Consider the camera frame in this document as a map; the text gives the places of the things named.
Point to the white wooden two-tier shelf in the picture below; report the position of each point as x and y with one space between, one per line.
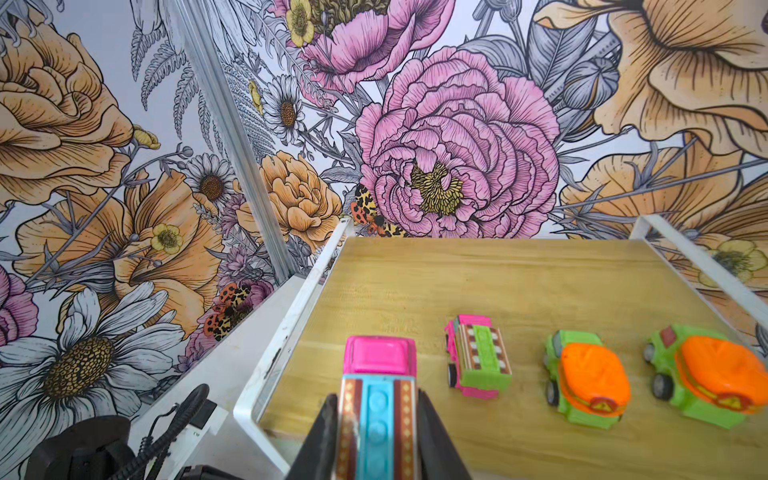
622 290

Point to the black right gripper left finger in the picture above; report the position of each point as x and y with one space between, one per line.
316 456

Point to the aluminium left corner post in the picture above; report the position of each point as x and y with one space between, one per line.
189 21

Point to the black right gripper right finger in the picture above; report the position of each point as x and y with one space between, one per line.
439 458

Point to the orange green toy car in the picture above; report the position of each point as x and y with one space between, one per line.
706 376

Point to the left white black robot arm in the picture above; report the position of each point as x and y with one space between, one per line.
95 448

